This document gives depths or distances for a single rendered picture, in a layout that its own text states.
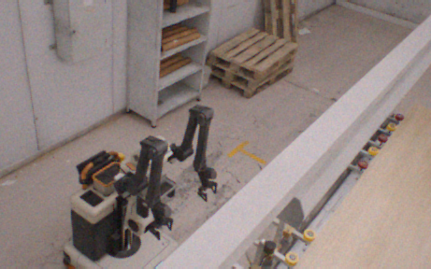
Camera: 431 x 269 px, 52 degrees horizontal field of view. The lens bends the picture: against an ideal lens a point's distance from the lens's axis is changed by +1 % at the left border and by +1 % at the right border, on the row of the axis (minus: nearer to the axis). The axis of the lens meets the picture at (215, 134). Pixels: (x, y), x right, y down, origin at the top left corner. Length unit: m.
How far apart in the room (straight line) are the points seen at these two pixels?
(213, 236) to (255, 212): 0.10
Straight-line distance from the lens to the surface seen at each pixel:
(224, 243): 0.74
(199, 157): 2.74
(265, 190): 0.84
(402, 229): 3.35
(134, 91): 5.17
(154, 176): 2.40
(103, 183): 3.08
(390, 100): 1.48
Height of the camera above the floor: 3.02
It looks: 36 degrees down
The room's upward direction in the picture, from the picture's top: 9 degrees clockwise
